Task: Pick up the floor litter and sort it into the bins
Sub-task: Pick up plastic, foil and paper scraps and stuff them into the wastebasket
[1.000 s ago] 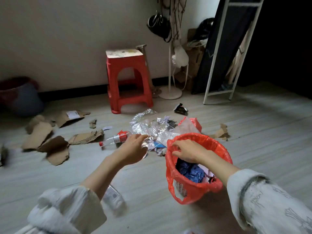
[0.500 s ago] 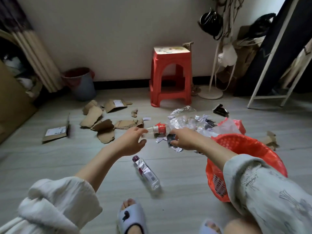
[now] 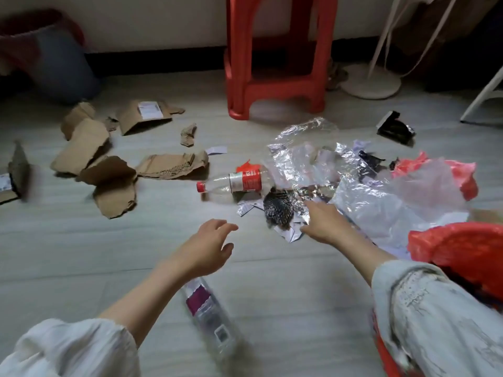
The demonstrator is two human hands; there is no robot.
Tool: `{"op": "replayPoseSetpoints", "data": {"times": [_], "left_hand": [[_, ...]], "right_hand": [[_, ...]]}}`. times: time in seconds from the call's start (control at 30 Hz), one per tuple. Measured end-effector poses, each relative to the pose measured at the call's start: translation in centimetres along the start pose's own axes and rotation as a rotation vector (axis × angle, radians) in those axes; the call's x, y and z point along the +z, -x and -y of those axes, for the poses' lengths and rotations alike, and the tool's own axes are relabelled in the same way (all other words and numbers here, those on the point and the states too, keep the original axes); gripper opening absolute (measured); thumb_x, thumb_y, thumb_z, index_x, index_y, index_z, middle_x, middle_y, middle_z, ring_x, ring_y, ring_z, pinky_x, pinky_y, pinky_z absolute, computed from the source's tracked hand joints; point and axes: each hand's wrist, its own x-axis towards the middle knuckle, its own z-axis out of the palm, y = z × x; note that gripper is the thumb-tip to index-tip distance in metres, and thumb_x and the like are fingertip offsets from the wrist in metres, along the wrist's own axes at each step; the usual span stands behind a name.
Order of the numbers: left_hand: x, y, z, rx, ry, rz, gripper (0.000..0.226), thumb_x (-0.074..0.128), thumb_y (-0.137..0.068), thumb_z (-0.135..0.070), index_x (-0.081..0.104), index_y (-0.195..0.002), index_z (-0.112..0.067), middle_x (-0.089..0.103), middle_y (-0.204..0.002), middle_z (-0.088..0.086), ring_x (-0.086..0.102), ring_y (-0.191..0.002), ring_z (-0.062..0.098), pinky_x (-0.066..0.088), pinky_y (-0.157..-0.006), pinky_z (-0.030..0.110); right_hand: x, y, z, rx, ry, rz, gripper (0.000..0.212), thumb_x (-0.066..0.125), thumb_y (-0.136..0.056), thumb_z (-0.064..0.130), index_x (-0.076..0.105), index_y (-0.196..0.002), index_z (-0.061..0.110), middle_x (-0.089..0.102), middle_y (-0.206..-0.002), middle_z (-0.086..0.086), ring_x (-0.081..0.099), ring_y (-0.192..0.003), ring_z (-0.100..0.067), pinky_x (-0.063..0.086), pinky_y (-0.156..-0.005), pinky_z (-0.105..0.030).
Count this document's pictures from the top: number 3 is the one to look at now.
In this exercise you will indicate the clear bottle red label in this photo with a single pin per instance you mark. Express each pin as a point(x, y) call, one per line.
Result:
point(245, 181)

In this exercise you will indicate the large translucent plastic bag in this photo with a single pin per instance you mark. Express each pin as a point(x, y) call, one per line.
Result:
point(373, 208)

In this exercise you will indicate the person's left forearm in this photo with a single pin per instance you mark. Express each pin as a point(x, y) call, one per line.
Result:
point(145, 302)

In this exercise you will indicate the person's printed right sleeve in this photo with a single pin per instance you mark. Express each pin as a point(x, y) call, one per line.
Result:
point(440, 321)

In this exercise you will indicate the waste basket with red bag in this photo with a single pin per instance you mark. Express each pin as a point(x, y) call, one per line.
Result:
point(463, 247)

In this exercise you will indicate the person's left hand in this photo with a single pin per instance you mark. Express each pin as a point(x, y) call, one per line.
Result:
point(204, 249)

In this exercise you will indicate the person's white left sleeve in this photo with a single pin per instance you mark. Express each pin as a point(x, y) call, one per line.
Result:
point(67, 349)

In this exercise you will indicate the white rectangular paper slip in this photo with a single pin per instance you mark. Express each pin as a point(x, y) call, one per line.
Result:
point(216, 150)

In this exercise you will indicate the clear bottle purple cap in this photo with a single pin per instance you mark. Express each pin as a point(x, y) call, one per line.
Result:
point(208, 314)

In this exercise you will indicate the person's right hand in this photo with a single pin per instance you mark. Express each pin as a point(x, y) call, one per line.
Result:
point(324, 225)

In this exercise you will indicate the red plastic bag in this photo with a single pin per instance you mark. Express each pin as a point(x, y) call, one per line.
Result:
point(465, 178)

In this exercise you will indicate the grey bin with red liner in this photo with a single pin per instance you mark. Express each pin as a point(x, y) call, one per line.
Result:
point(59, 66)

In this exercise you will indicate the white metal frame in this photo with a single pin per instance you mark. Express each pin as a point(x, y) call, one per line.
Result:
point(483, 96)

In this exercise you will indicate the torn cardboard pieces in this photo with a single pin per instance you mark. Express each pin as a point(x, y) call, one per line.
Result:
point(82, 149)

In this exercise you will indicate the person's right forearm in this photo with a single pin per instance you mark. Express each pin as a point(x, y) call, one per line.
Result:
point(365, 257)

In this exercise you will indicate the red plastic stool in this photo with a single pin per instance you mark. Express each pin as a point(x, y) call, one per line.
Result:
point(275, 88)

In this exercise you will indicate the black snack wrapper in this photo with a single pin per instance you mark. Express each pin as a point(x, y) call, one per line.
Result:
point(395, 127)

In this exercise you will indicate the black patterned plastic piece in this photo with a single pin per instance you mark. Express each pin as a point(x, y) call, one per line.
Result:
point(369, 160)
point(279, 208)

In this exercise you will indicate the silver foil wrapper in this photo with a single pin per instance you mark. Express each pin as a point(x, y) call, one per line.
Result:
point(298, 164)

